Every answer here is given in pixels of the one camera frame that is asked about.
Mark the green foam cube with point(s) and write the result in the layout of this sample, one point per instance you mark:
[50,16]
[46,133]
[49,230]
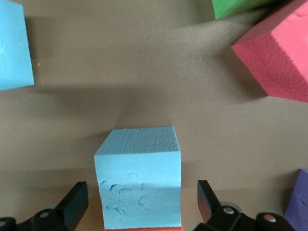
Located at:
[231,7]

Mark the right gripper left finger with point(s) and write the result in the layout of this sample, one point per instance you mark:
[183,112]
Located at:
[69,211]

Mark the red foam cube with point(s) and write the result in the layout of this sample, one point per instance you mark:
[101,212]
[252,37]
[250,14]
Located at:
[279,60]

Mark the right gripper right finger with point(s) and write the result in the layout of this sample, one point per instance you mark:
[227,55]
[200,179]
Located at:
[209,207]

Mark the purple foam cube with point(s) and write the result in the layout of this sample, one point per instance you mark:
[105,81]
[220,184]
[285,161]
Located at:
[298,204]

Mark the orange foam cube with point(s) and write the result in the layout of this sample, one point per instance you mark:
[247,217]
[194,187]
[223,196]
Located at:
[144,229]

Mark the brown table mat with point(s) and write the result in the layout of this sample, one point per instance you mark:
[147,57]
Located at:
[144,84]

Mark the light blue foam cube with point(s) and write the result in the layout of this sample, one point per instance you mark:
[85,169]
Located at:
[14,48]
[139,173]

